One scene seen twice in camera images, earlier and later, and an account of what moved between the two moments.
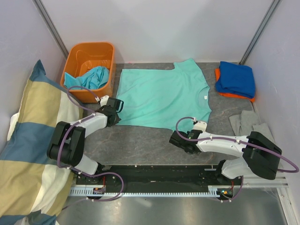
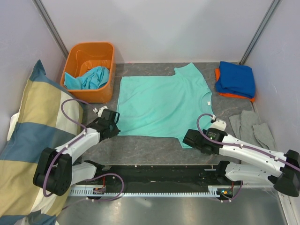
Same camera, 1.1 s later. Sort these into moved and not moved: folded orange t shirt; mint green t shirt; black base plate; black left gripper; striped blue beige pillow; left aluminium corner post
Moved: mint green t shirt; black left gripper
Not moved: folded orange t shirt; black base plate; left aluminium corner post; striped blue beige pillow
